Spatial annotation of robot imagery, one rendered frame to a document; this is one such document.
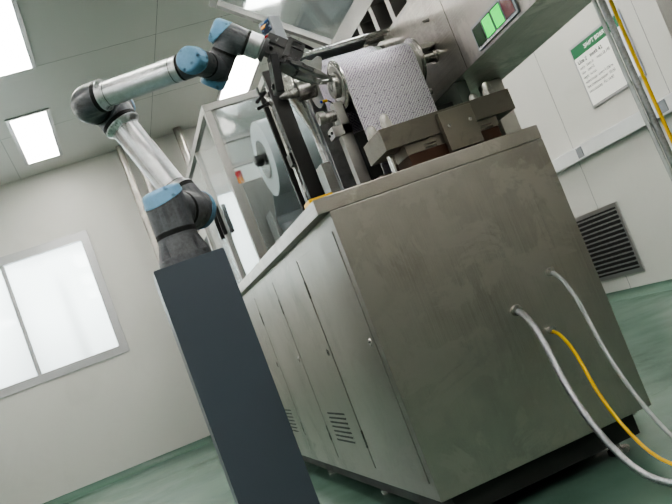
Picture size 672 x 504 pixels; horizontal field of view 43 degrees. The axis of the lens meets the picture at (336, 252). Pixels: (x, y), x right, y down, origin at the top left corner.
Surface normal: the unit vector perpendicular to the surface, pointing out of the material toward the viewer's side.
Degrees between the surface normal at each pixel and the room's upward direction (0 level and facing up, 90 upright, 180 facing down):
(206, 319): 90
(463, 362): 90
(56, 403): 90
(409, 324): 90
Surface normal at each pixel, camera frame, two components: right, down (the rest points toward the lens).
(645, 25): -0.91, 0.33
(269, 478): 0.20, -0.16
